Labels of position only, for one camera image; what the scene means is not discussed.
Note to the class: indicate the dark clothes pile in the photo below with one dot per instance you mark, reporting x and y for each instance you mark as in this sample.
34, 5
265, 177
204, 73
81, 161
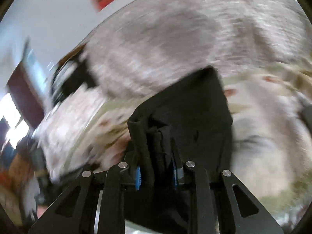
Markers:
71, 83

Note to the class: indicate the left hand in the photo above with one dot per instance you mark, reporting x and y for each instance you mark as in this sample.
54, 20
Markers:
41, 209

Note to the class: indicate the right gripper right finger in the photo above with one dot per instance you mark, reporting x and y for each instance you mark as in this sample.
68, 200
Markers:
219, 201

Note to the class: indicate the black pants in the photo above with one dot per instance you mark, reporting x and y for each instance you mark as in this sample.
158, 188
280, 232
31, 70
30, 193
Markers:
183, 136

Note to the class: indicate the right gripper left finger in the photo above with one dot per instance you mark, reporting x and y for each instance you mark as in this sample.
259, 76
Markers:
91, 200

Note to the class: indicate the quilted beige comforter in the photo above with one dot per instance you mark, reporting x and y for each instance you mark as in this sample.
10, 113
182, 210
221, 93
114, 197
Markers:
150, 44

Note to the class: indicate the fleece floral blanket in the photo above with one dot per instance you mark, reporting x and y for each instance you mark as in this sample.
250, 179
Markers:
272, 144

